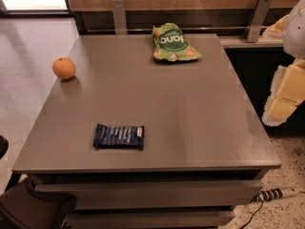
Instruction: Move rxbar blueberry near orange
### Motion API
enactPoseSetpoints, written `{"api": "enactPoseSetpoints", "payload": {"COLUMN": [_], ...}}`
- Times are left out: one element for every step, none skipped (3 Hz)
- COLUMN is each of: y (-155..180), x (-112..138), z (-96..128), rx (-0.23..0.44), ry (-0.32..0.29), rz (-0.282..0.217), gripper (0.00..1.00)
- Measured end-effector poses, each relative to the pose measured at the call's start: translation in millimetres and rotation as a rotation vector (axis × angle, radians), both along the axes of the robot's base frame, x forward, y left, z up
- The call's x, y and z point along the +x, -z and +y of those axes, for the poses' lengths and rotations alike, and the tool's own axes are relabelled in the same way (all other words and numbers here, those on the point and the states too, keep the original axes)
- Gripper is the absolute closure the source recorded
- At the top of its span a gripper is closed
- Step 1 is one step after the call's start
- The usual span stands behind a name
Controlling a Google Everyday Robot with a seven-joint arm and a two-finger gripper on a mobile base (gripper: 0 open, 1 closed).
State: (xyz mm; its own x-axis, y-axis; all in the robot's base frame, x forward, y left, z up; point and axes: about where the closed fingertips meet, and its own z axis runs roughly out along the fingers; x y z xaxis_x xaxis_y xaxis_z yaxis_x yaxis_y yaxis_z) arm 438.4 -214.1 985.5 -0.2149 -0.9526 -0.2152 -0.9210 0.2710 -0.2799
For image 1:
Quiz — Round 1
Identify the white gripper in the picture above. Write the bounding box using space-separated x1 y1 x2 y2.
262 0 305 127

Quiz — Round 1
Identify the dark blue rxbar wrapper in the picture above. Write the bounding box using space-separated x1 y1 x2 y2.
92 124 144 150

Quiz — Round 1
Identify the green snack bag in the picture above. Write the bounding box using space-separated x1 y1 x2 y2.
152 23 201 62

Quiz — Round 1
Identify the striped power strip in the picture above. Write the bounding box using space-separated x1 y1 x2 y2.
252 187 299 202

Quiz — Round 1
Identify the upper grey drawer front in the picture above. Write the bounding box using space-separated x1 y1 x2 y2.
35 180 262 210

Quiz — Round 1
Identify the grey drawer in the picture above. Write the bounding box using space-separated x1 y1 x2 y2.
66 211 234 229
35 180 262 210

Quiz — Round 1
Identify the orange fruit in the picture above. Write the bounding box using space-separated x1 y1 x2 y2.
52 57 76 80

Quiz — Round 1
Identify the lower grey drawer front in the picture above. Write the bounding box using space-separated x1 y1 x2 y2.
66 211 234 229

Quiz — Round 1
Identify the black round object left edge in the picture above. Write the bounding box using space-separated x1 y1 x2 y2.
0 135 9 159

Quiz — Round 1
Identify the dark chair seat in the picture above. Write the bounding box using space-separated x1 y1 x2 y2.
0 178 76 229

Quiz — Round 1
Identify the right metal wall bracket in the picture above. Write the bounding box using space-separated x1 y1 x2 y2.
244 0 273 43

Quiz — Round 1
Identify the metal wall bracket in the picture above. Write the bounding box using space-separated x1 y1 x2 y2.
111 0 128 34
244 0 273 43

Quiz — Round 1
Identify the black cable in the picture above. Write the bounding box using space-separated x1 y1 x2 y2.
238 199 265 229

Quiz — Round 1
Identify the left metal wall bracket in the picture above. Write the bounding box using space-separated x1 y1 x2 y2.
111 0 128 34

